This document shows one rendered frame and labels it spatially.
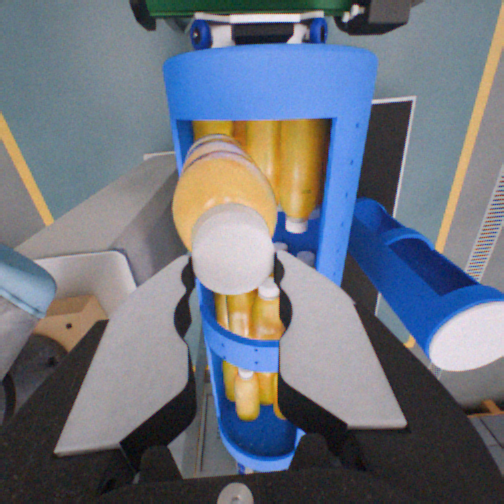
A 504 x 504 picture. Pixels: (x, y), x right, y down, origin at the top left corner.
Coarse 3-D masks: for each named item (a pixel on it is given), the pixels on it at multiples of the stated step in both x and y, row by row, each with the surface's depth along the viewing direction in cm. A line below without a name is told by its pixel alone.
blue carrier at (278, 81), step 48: (240, 48) 25; (288, 48) 25; (336, 48) 26; (192, 96) 29; (240, 96) 27; (288, 96) 26; (336, 96) 28; (192, 144) 46; (336, 144) 30; (336, 192) 34; (288, 240) 64; (336, 240) 38; (240, 336) 46; (240, 432) 76; (288, 432) 75
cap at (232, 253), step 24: (216, 216) 12; (240, 216) 12; (216, 240) 11; (240, 240) 12; (264, 240) 12; (216, 264) 12; (240, 264) 12; (264, 264) 12; (216, 288) 13; (240, 288) 13
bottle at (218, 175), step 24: (216, 144) 20; (240, 144) 25; (192, 168) 16; (216, 168) 15; (240, 168) 15; (192, 192) 14; (216, 192) 14; (240, 192) 14; (264, 192) 15; (192, 216) 14; (264, 216) 14; (192, 240) 14
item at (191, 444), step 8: (200, 336) 178; (200, 344) 172; (200, 352) 167; (200, 360) 162; (200, 368) 157; (200, 376) 152; (200, 384) 148; (200, 392) 144; (200, 400) 140; (200, 408) 136; (200, 416) 134; (192, 424) 129; (200, 424) 133; (192, 432) 126; (192, 440) 123; (184, 448) 120; (192, 448) 120; (184, 456) 117; (192, 456) 117; (184, 464) 115; (192, 464) 115; (184, 472) 112; (192, 472) 112
